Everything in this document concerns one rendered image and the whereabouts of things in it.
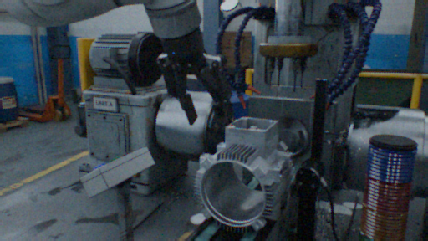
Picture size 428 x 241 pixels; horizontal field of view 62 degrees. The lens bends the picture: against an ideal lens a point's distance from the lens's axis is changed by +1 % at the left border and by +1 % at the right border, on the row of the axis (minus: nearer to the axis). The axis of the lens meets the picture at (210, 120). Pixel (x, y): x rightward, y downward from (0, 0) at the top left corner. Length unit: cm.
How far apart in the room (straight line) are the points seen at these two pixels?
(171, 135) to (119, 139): 21
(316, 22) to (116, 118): 77
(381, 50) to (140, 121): 536
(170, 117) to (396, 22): 538
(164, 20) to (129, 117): 70
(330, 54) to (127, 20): 626
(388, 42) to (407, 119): 526
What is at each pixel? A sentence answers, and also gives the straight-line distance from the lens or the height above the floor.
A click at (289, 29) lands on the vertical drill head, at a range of 110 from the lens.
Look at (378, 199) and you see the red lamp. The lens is 55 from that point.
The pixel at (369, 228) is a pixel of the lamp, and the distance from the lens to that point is 58.
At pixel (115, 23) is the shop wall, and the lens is 749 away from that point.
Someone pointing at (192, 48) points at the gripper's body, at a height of 134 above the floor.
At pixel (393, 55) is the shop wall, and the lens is 629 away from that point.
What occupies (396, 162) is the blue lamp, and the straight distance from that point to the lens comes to 53.
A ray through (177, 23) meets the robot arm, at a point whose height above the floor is 138.
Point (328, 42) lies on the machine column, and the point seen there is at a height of 133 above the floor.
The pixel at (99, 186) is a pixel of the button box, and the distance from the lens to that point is 81.
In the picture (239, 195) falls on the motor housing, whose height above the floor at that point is 95.
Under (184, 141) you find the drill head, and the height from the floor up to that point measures 102.
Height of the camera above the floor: 136
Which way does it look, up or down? 14 degrees down
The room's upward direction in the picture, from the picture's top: straight up
